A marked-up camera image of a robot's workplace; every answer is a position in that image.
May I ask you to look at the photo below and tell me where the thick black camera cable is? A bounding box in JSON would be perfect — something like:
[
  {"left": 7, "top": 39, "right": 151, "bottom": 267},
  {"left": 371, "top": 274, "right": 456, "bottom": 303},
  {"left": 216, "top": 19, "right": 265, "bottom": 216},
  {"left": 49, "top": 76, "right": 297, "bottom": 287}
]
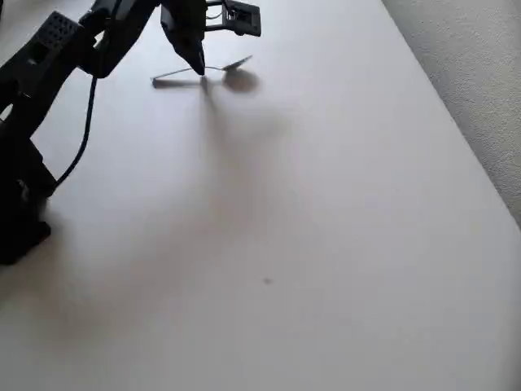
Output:
[{"left": 52, "top": 75, "right": 99, "bottom": 189}]

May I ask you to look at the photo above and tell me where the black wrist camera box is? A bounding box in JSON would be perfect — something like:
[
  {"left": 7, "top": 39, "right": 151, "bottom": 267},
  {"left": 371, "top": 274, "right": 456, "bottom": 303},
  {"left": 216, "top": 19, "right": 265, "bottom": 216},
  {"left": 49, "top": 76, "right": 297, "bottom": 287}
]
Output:
[{"left": 204, "top": 0, "right": 262, "bottom": 37}]

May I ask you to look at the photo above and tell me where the silver metal spoon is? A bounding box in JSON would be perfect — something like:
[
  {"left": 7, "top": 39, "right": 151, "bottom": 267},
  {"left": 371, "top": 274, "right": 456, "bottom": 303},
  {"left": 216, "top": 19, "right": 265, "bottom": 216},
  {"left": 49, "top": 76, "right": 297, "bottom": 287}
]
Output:
[{"left": 151, "top": 55, "right": 254, "bottom": 87}]

